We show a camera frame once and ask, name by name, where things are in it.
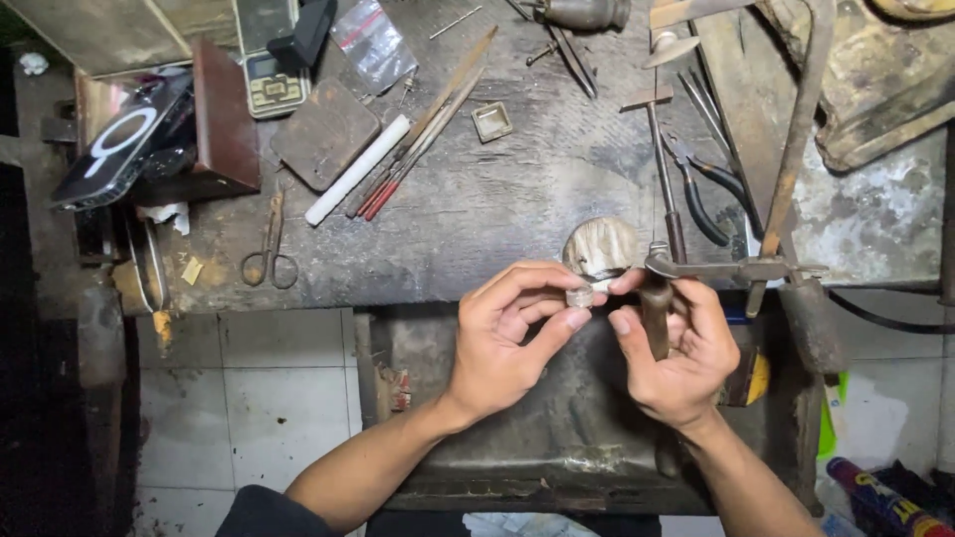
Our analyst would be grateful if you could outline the person's right hand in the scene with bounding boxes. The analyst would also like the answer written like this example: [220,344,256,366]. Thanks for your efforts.
[606,268,741,435]

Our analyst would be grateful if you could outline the person's left hand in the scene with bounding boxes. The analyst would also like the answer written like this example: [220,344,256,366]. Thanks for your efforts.
[445,260,595,434]

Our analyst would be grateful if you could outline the rusty jeweller's saw frame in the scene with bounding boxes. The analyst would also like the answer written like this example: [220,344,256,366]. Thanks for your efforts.
[642,0,840,362]

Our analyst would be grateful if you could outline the yellow and brown packet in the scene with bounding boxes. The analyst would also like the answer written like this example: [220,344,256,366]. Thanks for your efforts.
[718,345,771,409]

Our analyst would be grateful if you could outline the dark metal bench drawer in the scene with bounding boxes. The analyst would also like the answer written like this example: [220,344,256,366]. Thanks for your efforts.
[353,297,825,517]

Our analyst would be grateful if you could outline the green plastic piece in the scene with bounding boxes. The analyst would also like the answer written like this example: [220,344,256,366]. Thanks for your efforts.
[815,371,852,461]

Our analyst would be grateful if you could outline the round wooden bench pin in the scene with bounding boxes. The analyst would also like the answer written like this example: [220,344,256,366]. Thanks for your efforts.
[562,216,640,293]

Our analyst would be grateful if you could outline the small metal hammer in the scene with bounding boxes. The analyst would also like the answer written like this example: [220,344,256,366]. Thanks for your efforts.
[618,84,689,264]

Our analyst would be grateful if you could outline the white cylindrical rod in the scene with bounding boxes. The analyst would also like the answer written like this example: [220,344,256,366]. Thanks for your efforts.
[303,113,412,228]

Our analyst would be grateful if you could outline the colourful printed can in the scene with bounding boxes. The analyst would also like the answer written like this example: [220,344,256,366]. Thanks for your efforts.
[825,455,955,537]

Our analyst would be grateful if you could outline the small square metal dish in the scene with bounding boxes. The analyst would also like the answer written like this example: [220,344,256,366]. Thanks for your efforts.
[471,100,515,145]

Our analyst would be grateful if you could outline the rusty metal scissors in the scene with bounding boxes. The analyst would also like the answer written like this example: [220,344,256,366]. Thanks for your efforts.
[239,179,300,291]

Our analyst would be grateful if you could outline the long brown flat file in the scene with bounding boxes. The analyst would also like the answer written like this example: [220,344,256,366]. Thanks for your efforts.
[345,25,500,219]

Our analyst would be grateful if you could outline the thin steel tweezers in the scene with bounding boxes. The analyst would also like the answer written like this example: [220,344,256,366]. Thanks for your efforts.
[676,67,738,165]

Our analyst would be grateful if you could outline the worn wooden board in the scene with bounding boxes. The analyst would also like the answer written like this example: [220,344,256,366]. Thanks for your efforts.
[649,0,803,258]

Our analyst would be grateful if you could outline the person's dark clothing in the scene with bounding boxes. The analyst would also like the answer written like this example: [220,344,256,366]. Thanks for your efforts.
[215,484,340,537]

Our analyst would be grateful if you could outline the dark rectangular flat pad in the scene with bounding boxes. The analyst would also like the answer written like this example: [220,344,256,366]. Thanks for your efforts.
[269,76,382,193]

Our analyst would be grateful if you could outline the dark metal tweezers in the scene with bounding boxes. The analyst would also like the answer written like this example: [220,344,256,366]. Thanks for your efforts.
[546,24,599,101]

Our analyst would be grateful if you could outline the pale cone-shaped buff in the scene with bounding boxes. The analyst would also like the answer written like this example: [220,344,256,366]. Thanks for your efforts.
[642,30,702,71]

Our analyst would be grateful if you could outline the clear plastic zip bag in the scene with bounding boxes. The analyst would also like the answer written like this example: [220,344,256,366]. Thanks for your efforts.
[330,0,419,97]

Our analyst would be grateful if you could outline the digital pocket scale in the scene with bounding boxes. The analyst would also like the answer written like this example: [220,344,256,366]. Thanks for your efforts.
[232,0,313,121]

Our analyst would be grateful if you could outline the white paper scrap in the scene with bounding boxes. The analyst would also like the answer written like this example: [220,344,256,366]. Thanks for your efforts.
[136,200,192,237]

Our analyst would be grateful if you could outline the curved metal strip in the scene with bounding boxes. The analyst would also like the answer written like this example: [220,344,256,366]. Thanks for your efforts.
[121,215,171,316]

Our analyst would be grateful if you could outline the large rusty metal block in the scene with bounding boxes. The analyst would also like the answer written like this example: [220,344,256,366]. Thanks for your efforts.
[754,0,955,174]

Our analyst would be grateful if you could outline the dark metal cylinder vessel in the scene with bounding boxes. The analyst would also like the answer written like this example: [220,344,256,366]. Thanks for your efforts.
[518,0,633,32]

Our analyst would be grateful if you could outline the brown wooden box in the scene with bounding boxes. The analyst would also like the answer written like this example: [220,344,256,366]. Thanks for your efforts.
[130,37,263,208]

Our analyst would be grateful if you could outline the black plastic box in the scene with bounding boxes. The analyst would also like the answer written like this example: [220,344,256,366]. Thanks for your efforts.
[266,0,339,70]

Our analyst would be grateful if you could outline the black smartphone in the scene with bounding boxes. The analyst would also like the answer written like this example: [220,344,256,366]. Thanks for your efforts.
[49,69,196,212]

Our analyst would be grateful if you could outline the grey metal box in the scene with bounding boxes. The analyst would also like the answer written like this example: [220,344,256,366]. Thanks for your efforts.
[0,0,241,80]

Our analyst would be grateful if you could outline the dark cylindrical handle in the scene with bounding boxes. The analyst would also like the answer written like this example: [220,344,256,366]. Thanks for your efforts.
[777,278,850,375]

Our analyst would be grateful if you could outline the black-handled pliers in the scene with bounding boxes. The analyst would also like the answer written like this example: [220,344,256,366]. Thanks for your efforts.
[660,130,751,249]

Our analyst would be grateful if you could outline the black cable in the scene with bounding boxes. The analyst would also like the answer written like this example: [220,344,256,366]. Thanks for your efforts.
[827,289,955,336]

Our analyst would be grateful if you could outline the red-handled needle file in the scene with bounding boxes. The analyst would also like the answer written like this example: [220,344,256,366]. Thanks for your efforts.
[357,71,484,219]
[363,82,482,222]

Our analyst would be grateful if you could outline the thin metal wire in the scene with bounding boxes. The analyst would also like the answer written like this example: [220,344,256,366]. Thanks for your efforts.
[428,5,484,40]

